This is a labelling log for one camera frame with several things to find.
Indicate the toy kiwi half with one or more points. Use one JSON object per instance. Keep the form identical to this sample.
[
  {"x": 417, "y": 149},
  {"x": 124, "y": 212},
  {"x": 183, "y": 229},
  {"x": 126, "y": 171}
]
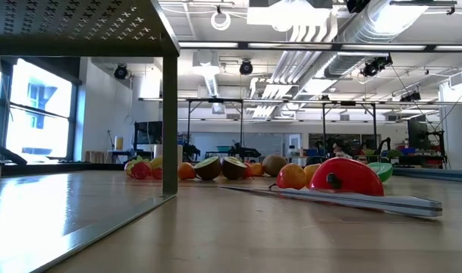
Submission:
[
  {"x": 208, "y": 169},
  {"x": 233, "y": 168}
]

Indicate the red bowl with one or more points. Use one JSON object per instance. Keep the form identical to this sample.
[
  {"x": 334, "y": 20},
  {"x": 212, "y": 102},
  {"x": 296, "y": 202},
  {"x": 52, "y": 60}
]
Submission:
[{"x": 352, "y": 178}]

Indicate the grey toy knife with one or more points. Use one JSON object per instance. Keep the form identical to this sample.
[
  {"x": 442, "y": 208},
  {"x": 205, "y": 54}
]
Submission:
[{"x": 367, "y": 203}]

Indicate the green toy pear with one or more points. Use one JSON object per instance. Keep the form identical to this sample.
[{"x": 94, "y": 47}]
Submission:
[{"x": 384, "y": 170}]

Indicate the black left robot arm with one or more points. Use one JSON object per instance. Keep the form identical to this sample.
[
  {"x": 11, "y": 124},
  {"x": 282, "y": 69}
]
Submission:
[{"x": 7, "y": 151}]

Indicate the teal bin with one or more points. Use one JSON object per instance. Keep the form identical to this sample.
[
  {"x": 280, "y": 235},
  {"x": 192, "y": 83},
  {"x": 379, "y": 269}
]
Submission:
[{"x": 223, "y": 148}]

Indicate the whole brown toy kiwi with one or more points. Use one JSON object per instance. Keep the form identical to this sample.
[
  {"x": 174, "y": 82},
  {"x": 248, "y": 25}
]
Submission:
[{"x": 274, "y": 165}]

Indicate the black hanging spotlight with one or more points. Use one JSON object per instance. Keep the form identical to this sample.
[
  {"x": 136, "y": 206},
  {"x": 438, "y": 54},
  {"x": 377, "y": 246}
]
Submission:
[
  {"x": 246, "y": 67},
  {"x": 120, "y": 72}
]

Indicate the yellow toy lemon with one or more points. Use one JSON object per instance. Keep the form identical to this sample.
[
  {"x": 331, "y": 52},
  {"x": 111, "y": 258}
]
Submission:
[{"x": 157, "y": 162}]

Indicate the black monitor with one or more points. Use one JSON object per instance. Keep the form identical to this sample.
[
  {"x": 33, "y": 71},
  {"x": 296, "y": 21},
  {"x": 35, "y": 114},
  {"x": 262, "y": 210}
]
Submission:
[{"x": 149, "y": 132}]

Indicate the red toy strawberry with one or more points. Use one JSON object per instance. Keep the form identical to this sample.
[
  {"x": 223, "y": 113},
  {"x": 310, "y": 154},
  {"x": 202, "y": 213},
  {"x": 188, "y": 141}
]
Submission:
[
  {"x": 140, "y": 171},
  {"x": 157, "y": 173}
]

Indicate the overhead light bar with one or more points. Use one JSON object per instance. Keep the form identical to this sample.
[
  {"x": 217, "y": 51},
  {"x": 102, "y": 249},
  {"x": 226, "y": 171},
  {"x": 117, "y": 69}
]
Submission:
[{"x": 208, "y": 44}]

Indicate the orange yellow toy peach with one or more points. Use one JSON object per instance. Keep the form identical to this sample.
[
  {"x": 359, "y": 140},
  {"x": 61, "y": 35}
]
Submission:
[{"x": 127, "y": 168}]

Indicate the yellow container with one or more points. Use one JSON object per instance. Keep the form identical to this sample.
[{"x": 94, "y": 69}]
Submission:
[{"x": 118, "y": 143}]

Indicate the wooden crates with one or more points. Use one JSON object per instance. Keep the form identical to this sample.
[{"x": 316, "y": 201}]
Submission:
[{"x": 96, "y": 156}]

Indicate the green perforated metal shelf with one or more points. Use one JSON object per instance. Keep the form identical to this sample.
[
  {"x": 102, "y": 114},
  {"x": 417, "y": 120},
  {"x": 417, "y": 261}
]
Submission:
[{"x": 82, "y": 26}]

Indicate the large window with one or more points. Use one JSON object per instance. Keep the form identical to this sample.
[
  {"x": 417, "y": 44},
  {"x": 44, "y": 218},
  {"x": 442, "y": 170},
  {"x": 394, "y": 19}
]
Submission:
[{"x": 41, "y": 113}]

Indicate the black equipment rack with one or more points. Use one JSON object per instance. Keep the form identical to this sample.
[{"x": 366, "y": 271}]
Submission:
[{"x": 424, "y": 140}]

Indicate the black workstation frame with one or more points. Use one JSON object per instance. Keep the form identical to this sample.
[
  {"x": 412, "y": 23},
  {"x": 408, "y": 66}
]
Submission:
[{"x": 241, "y": 121}]

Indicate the silver ventilation duct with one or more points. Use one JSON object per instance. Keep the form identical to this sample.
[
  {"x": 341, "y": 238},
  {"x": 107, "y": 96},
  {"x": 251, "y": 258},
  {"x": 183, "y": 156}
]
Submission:
[{"x": 367, "y": 34}]

